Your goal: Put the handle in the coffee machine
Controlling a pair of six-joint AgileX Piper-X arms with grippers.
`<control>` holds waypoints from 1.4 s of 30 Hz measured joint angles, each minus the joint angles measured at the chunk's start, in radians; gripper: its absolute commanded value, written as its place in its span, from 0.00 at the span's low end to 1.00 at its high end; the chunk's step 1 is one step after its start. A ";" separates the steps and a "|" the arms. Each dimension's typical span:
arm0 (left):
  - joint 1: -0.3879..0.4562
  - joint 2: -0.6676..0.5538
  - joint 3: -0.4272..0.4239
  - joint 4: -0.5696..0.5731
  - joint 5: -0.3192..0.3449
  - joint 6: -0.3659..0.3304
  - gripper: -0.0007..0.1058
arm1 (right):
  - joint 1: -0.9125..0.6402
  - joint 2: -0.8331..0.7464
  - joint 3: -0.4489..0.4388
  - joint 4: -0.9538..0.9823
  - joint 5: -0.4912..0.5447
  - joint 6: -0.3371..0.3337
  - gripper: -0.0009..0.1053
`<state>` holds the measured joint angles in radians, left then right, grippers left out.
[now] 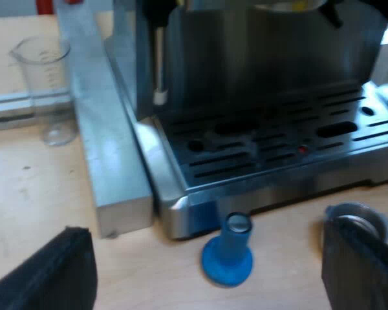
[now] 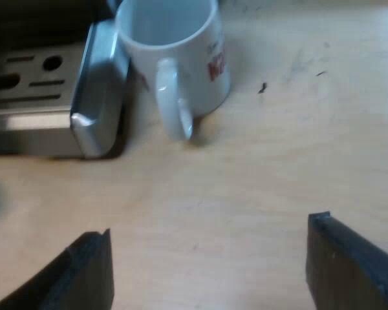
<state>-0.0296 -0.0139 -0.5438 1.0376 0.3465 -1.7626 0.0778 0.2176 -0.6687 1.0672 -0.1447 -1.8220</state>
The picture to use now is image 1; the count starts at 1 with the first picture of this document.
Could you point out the clear measuring glass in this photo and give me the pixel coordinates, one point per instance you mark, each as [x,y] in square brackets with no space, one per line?
[47,87]

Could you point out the steel espresso machine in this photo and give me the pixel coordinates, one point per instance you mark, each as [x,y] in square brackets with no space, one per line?
[245,113]

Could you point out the bright blue tamper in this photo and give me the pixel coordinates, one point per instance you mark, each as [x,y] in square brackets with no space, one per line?
[229,255]

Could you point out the metal block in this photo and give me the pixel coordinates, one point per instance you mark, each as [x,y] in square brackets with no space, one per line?
[97,129]

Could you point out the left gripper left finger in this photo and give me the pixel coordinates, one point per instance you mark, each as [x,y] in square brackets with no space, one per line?
[51,274]

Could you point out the aluminium rail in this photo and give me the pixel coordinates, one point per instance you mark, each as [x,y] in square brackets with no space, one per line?
[9,108]

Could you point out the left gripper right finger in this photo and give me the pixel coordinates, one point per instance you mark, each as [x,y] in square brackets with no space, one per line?
[359,274]

